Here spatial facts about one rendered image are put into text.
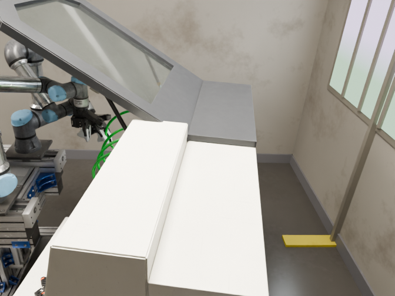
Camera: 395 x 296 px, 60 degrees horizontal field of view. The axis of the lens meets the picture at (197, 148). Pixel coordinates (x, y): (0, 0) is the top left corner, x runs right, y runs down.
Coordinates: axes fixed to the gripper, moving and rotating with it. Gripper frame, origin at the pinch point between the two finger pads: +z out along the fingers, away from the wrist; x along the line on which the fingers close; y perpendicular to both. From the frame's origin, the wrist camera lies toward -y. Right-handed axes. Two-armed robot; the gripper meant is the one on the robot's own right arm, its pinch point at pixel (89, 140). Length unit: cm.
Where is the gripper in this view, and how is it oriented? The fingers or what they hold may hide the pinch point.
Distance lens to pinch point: 194.7
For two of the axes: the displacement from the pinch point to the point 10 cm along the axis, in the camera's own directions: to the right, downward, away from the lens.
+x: -1.0, 4.8, -8.7
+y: -9.9, -1.1, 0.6
